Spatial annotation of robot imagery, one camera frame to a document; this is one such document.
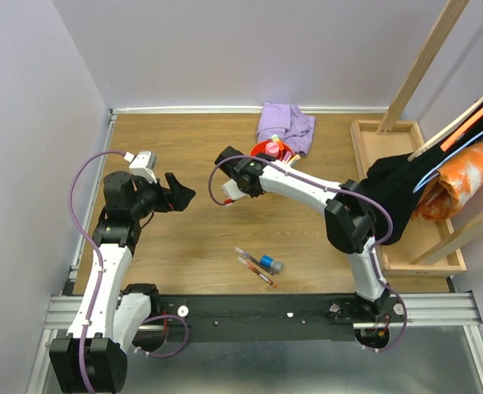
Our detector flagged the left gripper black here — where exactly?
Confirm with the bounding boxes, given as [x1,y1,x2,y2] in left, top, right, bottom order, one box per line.
[130,172,196,219]

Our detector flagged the purple ink clear pen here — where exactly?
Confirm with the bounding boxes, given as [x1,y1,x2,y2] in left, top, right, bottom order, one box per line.
[234,247,275,275]

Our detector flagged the pink capped clear pencil tube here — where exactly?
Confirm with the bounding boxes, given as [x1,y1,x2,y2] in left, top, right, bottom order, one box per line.
[264,141,280,158]

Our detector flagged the red ink pen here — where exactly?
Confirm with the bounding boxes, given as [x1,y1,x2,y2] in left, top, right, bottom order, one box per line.
[236,257,277,288]

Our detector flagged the blue capped grey glue stick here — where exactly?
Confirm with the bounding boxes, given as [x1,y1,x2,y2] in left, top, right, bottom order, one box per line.
[260,255,284,274]

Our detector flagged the pink capped white marker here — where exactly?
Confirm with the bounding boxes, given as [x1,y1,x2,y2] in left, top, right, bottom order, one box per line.
[282,151,292,162]

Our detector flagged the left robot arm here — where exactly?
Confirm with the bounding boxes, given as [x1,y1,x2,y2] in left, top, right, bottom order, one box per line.
[49,171,195,393]

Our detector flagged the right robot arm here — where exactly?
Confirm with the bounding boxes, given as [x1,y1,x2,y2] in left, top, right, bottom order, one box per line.
[214,146,394,322]

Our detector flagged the orange round organizer container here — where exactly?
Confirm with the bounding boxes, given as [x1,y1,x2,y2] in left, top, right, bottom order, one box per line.
[250,140,295,163]

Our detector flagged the purple crumpled cloth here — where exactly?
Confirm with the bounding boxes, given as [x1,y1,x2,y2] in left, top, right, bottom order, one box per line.
[257,102,316,157]

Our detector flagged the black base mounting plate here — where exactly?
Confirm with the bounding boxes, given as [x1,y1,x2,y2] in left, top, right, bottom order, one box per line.
[134,292,404,346]

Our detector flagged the black garment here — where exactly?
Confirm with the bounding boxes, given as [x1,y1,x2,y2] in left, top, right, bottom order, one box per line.
[360,102,483,245]

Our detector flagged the wooden tray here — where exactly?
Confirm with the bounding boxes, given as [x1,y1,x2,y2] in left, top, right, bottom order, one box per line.
[350,120,467,277]

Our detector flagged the orange white bag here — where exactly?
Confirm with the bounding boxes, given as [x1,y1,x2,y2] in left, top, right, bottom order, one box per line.
[412,141,483,221]

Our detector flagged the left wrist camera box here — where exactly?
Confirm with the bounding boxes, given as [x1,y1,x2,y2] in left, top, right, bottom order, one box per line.
[129,151,157,184]

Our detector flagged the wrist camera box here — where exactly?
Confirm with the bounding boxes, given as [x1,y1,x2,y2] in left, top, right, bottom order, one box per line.
[129,151,157,184]
[221,180,247,204]

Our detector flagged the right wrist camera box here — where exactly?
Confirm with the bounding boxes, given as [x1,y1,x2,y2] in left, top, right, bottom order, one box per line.
[221,180,247,204]

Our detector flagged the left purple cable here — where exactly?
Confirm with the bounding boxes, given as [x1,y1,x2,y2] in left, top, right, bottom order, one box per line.
[68,150,134,394]

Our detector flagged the aluminium extrusion rail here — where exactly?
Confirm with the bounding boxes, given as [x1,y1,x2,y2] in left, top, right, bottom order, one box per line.
[44,292,482,330]

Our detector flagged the wooden rack frame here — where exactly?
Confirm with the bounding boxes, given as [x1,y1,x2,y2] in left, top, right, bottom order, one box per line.
[376,1,483,263]

